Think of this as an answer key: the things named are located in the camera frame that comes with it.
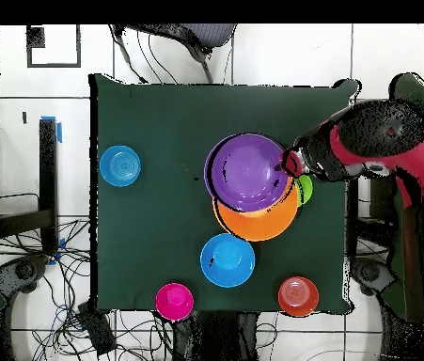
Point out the purple bowl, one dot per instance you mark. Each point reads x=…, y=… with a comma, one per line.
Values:
x=247, y=173

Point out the large orange bowl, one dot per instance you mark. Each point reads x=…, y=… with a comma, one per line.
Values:
x=256, y=225

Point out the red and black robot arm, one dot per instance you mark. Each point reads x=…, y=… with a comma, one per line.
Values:
x=384, y=131

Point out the small green bowl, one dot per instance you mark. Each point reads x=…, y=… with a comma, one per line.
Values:
x=306, y=188

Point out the medium blue bowl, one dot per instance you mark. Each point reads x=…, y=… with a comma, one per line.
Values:
x=228, y=260

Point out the dark green tablecloth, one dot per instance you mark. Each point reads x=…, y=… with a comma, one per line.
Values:
x=177, y=113

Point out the small orange bowl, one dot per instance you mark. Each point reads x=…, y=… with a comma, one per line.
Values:
x=298, y=297

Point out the black chair base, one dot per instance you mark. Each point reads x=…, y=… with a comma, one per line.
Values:
x=23, y=270
x=369, y=272

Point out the grey mesh office chair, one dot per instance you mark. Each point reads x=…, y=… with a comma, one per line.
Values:
x=204, y=34

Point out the small blue bowl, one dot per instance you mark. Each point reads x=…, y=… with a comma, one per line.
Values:
x=119, y=165

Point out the small pink-red bowl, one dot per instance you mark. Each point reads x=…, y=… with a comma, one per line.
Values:
x=174, y=302

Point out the blue tape strip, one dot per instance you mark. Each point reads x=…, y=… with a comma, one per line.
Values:
x=59, y=133

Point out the black metal stand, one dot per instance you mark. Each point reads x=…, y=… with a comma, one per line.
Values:
x=48, y=169

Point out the black power strip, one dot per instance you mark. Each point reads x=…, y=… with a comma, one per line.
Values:
x=97, y=331

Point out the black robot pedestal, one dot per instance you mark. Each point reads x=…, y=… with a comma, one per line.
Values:
x=215, y=338

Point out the black square floor frame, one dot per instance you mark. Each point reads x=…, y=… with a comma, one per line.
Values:
x=53, y=65

